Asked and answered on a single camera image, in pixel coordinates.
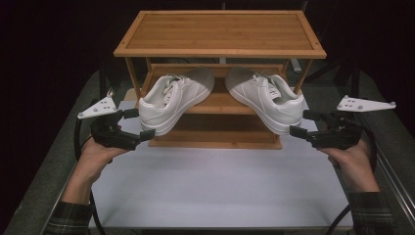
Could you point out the white stand foot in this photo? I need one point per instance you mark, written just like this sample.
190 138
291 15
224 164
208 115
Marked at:
295 65

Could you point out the black metal stand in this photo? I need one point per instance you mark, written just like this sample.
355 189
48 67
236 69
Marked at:
356 88
103 88

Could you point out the wooden three-tier shoe rack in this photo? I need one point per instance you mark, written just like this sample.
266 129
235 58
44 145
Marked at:
221 32

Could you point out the person's left hand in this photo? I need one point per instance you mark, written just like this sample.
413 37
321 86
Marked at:
94 161

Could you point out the white sneaker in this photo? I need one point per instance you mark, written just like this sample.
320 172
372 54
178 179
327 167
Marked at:
267 98
169 101

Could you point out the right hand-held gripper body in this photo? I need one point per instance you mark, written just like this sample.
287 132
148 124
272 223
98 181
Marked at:
339 133

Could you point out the person's right hand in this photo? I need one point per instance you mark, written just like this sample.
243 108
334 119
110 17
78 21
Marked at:
352 166

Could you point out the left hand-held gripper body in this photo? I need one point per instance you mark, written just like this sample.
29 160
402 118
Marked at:
111 133

